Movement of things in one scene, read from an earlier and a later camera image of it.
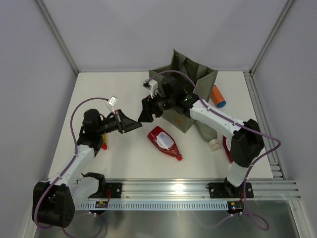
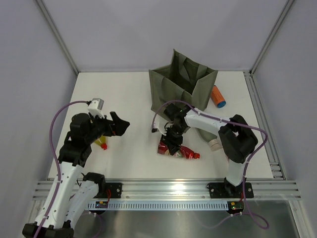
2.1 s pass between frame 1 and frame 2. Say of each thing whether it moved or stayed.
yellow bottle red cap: stayed
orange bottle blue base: stayed
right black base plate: stayed
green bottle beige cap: stayed
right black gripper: moved
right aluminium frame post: stayed
